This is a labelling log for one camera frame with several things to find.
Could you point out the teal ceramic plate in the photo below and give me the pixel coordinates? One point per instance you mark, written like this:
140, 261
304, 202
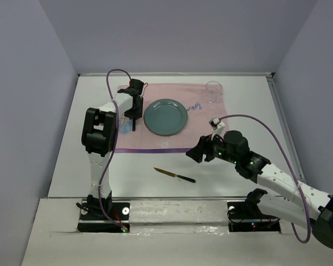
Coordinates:
165, 117

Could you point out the gold knife black handle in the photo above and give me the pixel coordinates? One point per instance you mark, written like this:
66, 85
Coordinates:
175, 175

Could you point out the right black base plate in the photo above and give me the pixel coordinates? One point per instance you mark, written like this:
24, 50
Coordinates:
246, 218

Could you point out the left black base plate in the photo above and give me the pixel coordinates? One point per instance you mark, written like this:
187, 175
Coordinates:
94, 221

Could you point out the gold fork black handle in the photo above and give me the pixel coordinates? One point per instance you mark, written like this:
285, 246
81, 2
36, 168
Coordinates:
134, 125

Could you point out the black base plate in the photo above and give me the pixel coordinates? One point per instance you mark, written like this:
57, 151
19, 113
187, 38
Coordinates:
246, 218
94, 221

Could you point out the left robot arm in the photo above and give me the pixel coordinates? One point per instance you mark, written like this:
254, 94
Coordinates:
99, 137

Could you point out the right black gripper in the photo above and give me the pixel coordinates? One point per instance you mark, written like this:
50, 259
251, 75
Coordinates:
203, 144

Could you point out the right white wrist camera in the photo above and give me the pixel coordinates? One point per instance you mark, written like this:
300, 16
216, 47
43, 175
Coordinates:
217, 126

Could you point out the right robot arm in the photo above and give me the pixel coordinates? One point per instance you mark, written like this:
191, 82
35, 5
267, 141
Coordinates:
314, 208

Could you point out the clear drinking glass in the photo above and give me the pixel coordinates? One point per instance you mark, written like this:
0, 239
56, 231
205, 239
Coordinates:
213, 90

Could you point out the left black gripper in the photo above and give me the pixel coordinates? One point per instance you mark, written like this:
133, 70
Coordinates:
138, 113

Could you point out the pink cloth placemat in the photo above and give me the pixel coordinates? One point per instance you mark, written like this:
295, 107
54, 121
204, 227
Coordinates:
200, 112

